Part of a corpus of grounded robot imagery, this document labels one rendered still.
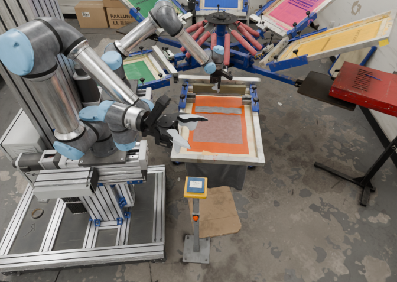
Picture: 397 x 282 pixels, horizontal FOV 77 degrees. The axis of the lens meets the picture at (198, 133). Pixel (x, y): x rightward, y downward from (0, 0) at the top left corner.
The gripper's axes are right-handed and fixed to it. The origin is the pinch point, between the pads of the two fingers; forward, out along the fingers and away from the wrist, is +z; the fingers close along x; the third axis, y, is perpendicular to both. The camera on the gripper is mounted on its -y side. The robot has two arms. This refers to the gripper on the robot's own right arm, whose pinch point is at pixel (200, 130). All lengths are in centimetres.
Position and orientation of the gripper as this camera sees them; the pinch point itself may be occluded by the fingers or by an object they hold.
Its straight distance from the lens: 74.9
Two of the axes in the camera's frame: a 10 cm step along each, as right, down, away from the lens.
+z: 9.3, 2.5, -2.5
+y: -0.5, 7.9, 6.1
